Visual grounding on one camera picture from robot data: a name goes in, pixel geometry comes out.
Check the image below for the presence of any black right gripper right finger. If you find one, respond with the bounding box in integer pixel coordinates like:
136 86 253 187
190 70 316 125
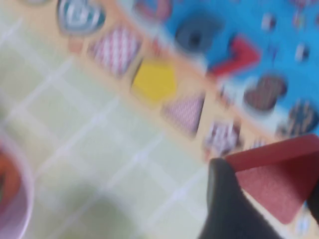
306 184 319 222

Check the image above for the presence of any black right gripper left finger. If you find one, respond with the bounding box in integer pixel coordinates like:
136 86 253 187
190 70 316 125
196 158 282 239

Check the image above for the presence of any red triangle block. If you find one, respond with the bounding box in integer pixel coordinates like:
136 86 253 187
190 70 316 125
225 133 319 225

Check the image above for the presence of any colourful wooden puzzle board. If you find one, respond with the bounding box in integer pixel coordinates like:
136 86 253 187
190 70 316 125
14 0 319 239

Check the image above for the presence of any pink bowl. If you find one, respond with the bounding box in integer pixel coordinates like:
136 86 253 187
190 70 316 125
0 135 35 239

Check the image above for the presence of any yellow pentagon block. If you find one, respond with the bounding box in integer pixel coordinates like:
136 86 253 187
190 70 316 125
131 59 178 103

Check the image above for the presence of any green checked tablecloth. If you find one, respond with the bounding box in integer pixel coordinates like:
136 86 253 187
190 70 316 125
0 0 215 239

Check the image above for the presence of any red number seven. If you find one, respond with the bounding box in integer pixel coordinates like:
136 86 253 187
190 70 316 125
206 34 262 78

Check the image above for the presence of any blue ring block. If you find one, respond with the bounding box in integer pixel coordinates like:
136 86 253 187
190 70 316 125
174 12 223 52

